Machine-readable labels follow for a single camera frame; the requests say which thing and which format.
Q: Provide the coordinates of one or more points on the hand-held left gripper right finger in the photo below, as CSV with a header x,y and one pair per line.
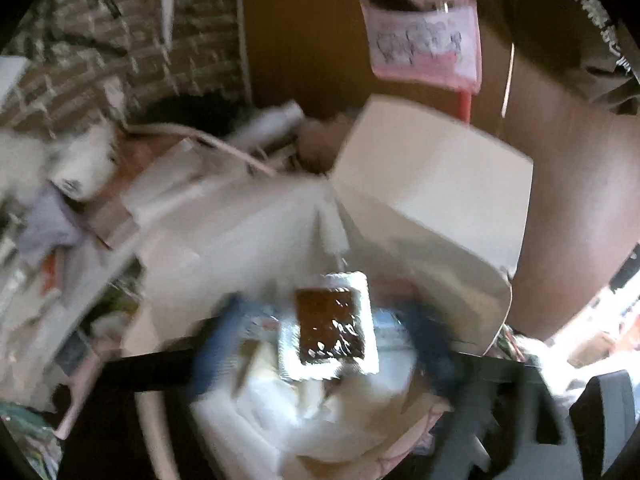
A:
x,y
430,345

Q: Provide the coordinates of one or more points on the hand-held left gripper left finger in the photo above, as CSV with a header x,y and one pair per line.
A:
x,y
215,355

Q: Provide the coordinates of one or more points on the brown snack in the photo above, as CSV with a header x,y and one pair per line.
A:
x,y
325,330

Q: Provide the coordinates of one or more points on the pink cartoon printed box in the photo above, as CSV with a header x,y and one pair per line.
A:
x,y
425,185

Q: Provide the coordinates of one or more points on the purple cloth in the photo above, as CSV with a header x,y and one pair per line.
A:
x,y
45,225

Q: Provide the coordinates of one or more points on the white fluffy plush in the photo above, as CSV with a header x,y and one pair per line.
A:
x,y
35,160

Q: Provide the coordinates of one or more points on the pink printed hanging pouch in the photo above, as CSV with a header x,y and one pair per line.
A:
x,y
425,35

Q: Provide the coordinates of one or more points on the dark printed garment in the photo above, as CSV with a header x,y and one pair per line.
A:
x,y
575,20

